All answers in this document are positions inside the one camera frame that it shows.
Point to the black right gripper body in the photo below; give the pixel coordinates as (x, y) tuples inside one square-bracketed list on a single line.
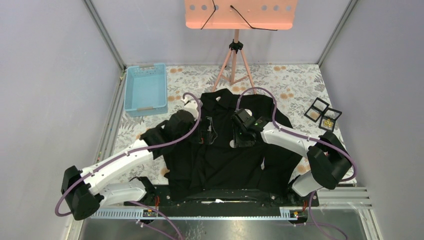
[(240, 138)]

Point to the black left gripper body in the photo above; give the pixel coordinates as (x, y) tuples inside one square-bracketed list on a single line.
[(205, 135)]

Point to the black shirt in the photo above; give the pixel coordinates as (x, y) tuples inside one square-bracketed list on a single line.
[(194, 167)]

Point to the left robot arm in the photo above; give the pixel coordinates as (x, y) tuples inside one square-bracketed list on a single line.
[(81, 188)]

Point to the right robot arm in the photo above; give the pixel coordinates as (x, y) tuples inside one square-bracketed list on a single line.
[(326, 156)]

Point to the black brooch display tray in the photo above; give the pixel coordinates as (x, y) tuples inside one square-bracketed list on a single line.
[(321, 112)]

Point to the floral table mat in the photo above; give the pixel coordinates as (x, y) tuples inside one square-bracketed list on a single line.
[(294, 87)]

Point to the light blue plastic basket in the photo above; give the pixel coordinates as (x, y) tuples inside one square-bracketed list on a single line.
[(146, 90)]

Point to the pink music stand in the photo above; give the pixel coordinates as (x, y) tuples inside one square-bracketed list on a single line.
[(237, 15)]

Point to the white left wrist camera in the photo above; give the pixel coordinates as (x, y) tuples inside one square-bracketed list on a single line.
[(191, 106)]

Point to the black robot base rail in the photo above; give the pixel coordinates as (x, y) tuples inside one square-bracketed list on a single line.
[(226, 203)]

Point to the aluminium frame rail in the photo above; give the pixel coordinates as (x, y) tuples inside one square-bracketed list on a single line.
[(91, 8)]

